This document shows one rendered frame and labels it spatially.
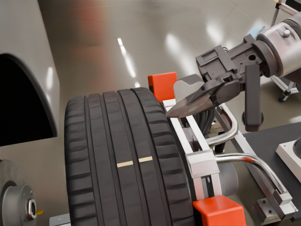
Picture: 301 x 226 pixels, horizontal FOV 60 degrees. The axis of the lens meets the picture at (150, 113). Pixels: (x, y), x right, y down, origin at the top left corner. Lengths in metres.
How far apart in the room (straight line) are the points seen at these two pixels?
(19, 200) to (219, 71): 0.63
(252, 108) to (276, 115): 2.12
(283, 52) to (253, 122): 0.13
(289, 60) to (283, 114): 2.14
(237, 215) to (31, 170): 1.76
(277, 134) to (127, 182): 1.54
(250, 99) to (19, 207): 0.65
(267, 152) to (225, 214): 1.31
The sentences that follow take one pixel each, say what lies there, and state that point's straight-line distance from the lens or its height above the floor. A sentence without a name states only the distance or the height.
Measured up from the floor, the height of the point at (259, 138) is 0.30.
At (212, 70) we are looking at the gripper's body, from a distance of 0.49.
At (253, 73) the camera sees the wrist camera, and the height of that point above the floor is 1.33.
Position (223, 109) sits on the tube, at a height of 1.01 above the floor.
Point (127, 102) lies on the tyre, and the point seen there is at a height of 1.17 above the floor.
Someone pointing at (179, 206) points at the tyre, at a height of 1.12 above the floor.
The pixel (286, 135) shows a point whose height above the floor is 0.30.
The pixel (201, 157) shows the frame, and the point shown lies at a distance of 0.60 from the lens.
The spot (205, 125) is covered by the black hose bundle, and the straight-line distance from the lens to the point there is 0.83.
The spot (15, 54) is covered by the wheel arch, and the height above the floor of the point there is 1.23.
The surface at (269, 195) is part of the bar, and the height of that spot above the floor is 0.97.
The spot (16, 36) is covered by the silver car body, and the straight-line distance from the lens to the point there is 0.84.
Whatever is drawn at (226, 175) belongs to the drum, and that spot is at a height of 0.91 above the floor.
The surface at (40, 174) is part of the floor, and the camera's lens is 2.08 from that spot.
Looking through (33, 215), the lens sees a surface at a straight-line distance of 0.91.
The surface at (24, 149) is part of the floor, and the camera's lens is 2.28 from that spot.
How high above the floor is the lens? 1.58
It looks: 42 degrees down
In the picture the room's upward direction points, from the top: straight up
